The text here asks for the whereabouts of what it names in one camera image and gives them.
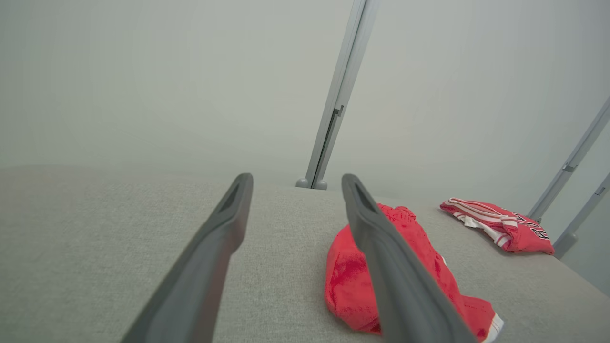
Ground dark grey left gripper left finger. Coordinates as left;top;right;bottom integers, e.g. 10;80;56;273
120;172;254;343

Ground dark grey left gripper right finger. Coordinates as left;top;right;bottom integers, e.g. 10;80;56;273
341;173;478;343

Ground red shorts with white stripe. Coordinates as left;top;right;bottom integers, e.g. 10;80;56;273
324;204;505;343

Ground red jersey with white trim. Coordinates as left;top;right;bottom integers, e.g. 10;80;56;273
439;197;555;254

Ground grey partition post with bracket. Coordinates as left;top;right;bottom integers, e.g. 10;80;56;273
553;171;610;260
527;95;610;223

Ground grey upright partition post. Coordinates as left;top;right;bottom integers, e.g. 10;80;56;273
305;0;382;190

